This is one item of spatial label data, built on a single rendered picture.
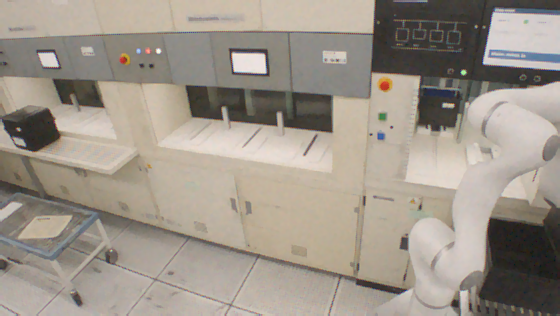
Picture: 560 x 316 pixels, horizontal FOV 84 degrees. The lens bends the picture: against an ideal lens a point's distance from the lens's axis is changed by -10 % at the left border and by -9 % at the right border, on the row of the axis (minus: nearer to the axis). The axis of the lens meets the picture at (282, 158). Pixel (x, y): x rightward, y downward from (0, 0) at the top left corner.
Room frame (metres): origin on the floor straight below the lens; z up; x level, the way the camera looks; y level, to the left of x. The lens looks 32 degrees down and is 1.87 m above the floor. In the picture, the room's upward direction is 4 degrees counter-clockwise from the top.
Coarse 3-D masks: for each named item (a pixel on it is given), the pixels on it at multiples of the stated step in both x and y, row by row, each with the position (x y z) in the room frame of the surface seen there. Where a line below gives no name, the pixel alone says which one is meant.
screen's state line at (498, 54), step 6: (492, 54) 1.21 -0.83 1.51; (498, 54) 1.20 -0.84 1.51; (504, 54) 1.19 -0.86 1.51; (510, 54) 1.18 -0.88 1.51; (516, 54) 1.17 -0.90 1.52; (522, 54) 1.16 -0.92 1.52; (528, 54) 1.16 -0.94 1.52; (534, 54) 1.15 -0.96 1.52; (540, 54) 1.14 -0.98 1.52; (546, 54) 1.13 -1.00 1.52; (552, 54) 1.12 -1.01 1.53; (558, 54) 1.12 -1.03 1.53; (528, 60) 1.15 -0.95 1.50; (534, 60) 1.15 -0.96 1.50; (540, 60) 1.14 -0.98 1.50; (546, 60) 1.13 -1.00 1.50; (552, 60) 1.12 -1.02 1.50; (558, 60) 1.11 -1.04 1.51
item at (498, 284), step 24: (504, 240) 0.90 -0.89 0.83; (528, 240) 0.87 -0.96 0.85; (504, 264) 0.83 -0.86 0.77; (528, 264) 0.81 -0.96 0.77; (552, 264) 0.76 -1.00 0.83; (480, 288) 0.71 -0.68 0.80; (504, 288) 0.67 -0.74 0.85; (528, 288) 0.64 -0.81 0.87; (552, 288) 0.61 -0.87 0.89; (552, 312) 0.60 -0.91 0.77
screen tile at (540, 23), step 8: (536, 24) 1.16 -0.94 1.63; (544, 24) 1.15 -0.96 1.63; (552, 24) 1.14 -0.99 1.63; (536, 40) 1.15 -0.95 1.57; (544, 40) 1.14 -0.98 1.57; (552, 40) 1.13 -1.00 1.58; (528, 48) 1.16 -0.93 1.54; (536, 48) 1.15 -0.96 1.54; (544, 48) 1.14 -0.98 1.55; (552, 48) 1.13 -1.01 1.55
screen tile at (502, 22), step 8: (496, 16) 1.21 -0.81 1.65; (504, 16) 1.20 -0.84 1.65; (496, 24) 1.21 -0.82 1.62; (504, 24) 1.20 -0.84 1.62; (512, 24) 1.19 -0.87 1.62; (520, 24) 1.18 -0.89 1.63; (528, 24) 1.17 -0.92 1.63; (520, 32) 1.17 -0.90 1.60; (528, 32) 1.16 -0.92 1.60; (496, 40) 1.20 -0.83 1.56; (504, 40) 1.19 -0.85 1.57; (512, 40) 1.18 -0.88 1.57; (520, 40) 1.17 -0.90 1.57
